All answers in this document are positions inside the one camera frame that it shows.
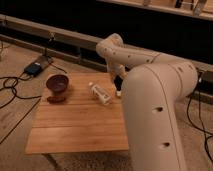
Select black eraser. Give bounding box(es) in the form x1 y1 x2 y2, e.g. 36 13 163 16
114 76 123 91

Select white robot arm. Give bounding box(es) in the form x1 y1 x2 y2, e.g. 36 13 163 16
96 33 198 171

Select white sponge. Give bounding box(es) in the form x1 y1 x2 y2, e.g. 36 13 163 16
116 91 121 98

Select white plastic bottle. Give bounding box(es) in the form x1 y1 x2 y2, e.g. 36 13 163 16
89 82 111 105

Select dark red bowl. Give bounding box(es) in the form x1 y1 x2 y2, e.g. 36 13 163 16
46 74 69 94

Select wooden table top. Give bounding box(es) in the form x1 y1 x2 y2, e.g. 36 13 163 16
26 73 128 154

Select brown oval object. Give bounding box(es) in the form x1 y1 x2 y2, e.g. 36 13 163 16
47 96 66 103

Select black power adapter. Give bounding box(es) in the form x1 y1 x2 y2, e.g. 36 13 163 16
24 63 42 76

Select long wooden beam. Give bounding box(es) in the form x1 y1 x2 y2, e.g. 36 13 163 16
0 13 213 81

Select black floor cable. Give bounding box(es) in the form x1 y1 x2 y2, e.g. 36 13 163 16
0 75 43 145

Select black cable right side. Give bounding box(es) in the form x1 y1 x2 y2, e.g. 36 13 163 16
186 71 213 164

